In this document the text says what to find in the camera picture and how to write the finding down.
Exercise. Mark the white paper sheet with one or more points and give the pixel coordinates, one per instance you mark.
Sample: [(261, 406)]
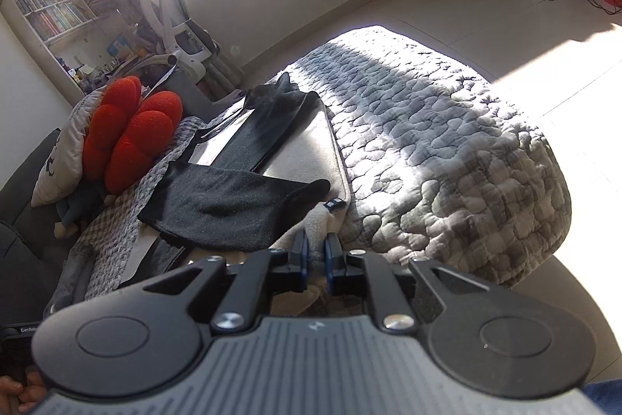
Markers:
[(163, 77)]

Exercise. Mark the cream shirt with black sleeves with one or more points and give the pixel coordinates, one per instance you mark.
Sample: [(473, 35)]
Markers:
[(228, 201)]

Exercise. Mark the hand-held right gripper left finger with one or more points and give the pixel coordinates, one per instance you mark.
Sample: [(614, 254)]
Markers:
[(303, 260)]

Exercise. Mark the white bookshelf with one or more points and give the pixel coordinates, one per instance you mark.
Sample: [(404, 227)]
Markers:
[(43, 40)]

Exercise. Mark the red flower-shaped cushion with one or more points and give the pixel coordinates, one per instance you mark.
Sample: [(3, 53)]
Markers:
[(136, 138)]

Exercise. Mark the person's blue jeans leg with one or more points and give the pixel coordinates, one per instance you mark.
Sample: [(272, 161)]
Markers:
[(605, 400)]

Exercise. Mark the blue stuffed toy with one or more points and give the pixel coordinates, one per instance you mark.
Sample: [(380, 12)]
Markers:
[(80, 208)]

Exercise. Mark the person's left hand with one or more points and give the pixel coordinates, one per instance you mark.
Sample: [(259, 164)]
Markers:
[(34, 390)]

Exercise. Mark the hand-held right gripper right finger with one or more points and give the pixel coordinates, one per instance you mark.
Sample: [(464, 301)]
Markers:
[(330, 260)]

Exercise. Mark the white printed pillow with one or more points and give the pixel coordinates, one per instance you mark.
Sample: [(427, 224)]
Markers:
[(58, 162)]

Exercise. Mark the grey plaid quilted blanket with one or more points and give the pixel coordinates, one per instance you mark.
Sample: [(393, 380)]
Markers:
[(437, 142)]

